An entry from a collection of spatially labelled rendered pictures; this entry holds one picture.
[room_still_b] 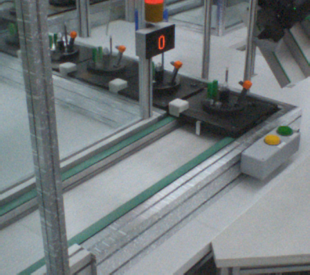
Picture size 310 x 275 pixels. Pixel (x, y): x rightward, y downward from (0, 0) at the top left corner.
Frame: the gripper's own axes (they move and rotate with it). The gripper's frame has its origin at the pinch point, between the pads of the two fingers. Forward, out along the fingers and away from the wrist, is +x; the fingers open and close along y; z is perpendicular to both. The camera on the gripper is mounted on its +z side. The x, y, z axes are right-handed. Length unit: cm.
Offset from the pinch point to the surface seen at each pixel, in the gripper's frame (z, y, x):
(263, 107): -17.9, 8.0, 12.8
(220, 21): 8, -78, 64
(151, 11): 24.3, 29.2, 8.1
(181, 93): -0.4, 11.9, 32.3
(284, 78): -16.2, -5.0, 9.1
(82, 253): -7, 88, 11
